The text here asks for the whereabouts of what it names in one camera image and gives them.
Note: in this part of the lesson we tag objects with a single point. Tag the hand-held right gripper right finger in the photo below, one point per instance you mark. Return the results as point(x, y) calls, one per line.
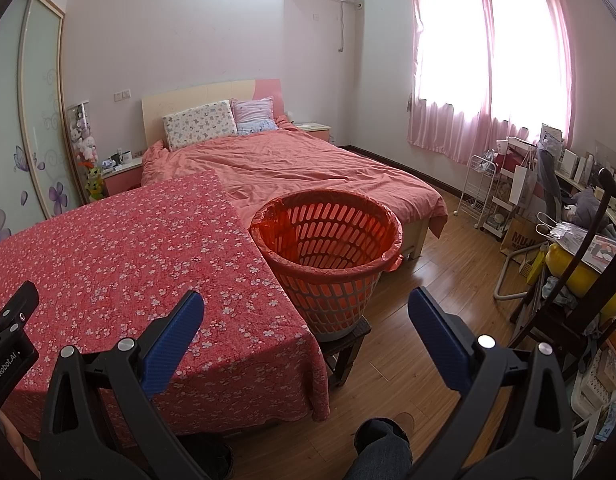
point(437, 342)

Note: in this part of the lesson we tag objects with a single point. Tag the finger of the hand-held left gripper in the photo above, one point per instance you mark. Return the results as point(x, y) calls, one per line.
point(20, 302)

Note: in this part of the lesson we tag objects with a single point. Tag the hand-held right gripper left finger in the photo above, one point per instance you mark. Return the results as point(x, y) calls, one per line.
point(172, 342)

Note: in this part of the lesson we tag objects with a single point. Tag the orange plastic laundry basket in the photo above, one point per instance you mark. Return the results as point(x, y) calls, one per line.
point(338, 305)

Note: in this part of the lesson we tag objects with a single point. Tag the red floral blanket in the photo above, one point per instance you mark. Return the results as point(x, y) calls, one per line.
point(138, 260)

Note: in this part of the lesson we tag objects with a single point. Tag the dark wooden stool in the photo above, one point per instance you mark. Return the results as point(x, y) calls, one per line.
point(345, 352)

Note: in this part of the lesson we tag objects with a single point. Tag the person's right leg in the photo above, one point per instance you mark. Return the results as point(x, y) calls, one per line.
point(377, 452)

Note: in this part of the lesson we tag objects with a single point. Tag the brown paper bag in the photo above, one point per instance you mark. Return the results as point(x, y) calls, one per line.
point(518, 240)

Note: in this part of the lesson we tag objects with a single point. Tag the green yellow plush toy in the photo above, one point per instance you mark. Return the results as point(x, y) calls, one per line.
point(94, 182)

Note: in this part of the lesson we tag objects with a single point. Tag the white shelf cart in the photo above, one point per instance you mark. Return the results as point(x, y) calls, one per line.
point(500, 210)

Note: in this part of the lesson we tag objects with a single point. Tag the pink nightstand with mugs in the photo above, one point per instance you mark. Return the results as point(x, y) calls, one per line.
point(123, 177)

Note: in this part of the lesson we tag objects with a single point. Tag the yellow plastic basin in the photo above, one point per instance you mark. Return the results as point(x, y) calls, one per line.
point(587, 272)

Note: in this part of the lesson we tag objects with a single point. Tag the stack of books and boxes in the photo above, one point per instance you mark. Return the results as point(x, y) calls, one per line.
point(600, 375)

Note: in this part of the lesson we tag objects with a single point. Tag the dark mug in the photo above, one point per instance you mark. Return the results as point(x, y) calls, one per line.
point(117, 158)

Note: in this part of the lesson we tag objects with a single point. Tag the white paper bag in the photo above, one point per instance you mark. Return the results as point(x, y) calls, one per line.
point(520, 185)

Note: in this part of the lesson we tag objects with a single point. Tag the clear tube of plush toys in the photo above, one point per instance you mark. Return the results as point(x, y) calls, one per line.
point(83, 135)

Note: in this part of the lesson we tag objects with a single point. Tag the wardrobe with purple flower doors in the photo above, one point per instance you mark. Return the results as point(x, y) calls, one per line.
point(38, 110)

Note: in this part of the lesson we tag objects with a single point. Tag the grey office chair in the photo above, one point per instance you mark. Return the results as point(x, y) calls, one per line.
point(550, 180)

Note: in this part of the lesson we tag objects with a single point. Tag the grey garment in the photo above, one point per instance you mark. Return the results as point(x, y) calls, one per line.
point(587, 207)

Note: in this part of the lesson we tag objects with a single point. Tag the pink curtain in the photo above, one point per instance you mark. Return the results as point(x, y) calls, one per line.
point(547, 110)
point(447, 125)

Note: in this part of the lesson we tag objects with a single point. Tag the cluttered desk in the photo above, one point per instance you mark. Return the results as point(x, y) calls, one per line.
point(580, 175)

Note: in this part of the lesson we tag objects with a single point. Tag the salmon duvet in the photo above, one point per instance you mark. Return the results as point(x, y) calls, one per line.
point(308, 165)

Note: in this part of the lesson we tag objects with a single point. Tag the white floral pillow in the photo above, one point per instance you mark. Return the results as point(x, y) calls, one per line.
point(200, 124)

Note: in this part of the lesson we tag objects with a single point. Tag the dark wooden chair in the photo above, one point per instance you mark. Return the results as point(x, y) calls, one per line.
point(605, 195)

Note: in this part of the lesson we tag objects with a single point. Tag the pink striped pillow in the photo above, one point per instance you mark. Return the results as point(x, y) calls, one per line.
point(255, 110)

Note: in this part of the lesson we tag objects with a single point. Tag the bed with beige headboard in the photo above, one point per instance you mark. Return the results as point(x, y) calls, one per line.
point(198, 95)

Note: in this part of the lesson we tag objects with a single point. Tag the white metal tube frame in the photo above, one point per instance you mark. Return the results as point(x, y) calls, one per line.
point(502, 282)

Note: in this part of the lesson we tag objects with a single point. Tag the white wall switch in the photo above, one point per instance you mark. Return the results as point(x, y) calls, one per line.
point(123, 95)

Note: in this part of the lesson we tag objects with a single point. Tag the picture frame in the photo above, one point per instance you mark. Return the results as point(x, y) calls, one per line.
point(550, 135)

